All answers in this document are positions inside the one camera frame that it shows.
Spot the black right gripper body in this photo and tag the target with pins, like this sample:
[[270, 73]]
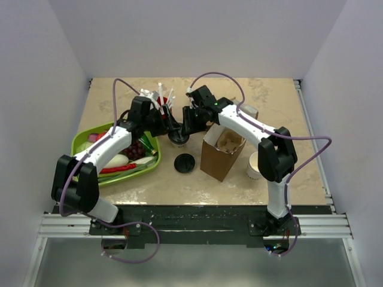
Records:
[[201, 119]]

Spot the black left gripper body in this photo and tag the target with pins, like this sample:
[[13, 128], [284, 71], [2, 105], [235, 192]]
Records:
[[154, 122]]

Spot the black coffee lid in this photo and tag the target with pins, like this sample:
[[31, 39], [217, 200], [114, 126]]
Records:
[[176, 136], [184, 163]]

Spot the cardboard cup carrier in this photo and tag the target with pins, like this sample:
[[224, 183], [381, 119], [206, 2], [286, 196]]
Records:
[[229, 141]]

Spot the brown paper bag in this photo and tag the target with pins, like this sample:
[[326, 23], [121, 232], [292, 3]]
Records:
[[214, 162]]

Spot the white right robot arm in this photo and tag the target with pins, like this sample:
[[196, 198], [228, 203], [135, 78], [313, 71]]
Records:
[[276, 153]]

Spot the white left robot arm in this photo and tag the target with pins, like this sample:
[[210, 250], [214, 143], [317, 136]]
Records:
[[75, 184]]

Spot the black coffee lid on table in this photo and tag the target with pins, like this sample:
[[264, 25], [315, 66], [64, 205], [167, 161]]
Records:
[[184, 163]]

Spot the red cup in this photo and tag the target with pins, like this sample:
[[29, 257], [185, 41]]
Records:
[[158, 102]]

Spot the toy purple grapes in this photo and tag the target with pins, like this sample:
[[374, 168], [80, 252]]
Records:
[[135, 151]]

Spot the green plastic tray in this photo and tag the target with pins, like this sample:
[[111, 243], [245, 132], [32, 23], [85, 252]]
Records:
[[114, 178]]

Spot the red toy apple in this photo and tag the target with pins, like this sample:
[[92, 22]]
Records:
[[99, 136]]

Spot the red toy chili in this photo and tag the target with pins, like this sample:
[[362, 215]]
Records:
[[118, 169]]

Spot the white toy radish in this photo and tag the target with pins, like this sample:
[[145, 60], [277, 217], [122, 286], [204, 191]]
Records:
[[122, 160]]

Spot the green toy cabbage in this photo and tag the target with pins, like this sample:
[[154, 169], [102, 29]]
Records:
[[83, 147]]

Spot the white paper cup stack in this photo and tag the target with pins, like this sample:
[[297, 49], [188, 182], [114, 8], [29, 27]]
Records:
[[252, 168]]

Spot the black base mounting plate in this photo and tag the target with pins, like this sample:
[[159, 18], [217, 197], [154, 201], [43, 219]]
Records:
[[141, 225]]

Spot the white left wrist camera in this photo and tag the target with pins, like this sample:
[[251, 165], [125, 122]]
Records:
[[150, 95]]

